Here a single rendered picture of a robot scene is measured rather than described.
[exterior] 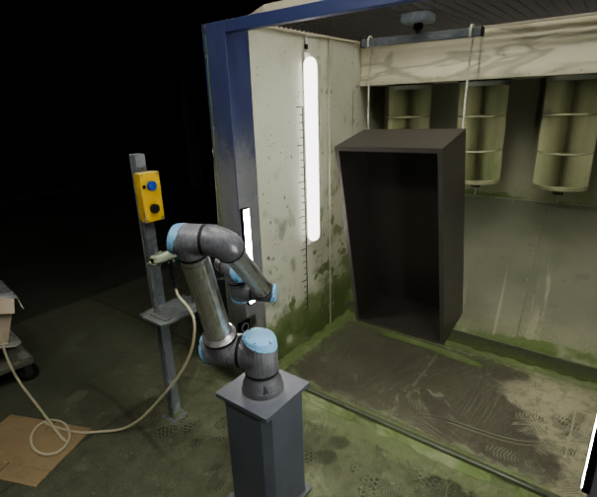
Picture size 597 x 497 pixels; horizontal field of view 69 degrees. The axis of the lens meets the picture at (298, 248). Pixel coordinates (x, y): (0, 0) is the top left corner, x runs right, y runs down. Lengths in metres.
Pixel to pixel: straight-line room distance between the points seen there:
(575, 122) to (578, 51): 0.41
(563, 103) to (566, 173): 0.44
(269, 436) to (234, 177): 1.41
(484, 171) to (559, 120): 0.56
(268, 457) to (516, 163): 2.77
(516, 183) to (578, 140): 0.66
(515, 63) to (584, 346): 1.91
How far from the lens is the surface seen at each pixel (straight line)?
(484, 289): 3.62
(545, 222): 3.72
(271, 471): 2.14
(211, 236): 1.54
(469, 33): 2.50
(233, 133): 2.54
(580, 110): 3.29
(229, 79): 2.54
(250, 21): 2.44
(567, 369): 3.53
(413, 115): 3.60
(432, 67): 3.45
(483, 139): 3.42
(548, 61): 3.26
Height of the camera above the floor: 1.86
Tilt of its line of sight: 18 degrees down
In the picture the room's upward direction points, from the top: 2 degrees counter-clockwise
